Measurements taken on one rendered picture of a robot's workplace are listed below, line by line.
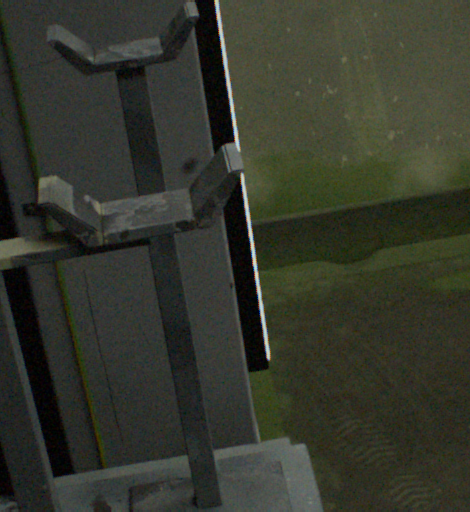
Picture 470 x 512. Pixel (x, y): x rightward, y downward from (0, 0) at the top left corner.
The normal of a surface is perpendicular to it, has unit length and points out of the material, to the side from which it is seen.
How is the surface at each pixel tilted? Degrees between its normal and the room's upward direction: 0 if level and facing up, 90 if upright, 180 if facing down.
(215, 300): 90
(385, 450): 0
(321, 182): 57
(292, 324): 0
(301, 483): 0
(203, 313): 90
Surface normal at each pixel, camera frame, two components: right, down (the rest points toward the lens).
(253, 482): -0.14, -0.87
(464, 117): 0.02, -0.09
